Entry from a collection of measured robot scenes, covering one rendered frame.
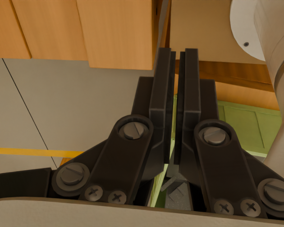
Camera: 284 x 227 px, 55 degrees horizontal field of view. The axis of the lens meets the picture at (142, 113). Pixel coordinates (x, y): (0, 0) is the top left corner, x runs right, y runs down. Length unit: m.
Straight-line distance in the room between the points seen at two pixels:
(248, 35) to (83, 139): 1.89
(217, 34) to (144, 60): 0.16
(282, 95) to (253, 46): 0.22
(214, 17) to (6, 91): 1.84
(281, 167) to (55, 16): 0.49
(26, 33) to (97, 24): 0.17
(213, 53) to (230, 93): 0.27
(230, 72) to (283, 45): 0.47
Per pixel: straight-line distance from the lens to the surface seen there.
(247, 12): 0.48
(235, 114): 0.76
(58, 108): 2.08
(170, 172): 0.81
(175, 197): 0.84
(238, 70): 0.82
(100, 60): 0.59
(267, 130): 0.76
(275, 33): 0.37
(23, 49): 0.68
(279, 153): 0.25
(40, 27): 0.63
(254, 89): 0.77
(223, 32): 0.50
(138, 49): 0.56
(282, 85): 0.31
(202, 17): 0.49
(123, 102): 1.87
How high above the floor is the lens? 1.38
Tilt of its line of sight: 46 degrees down
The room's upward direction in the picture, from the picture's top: 170 degrees counter-clockwise
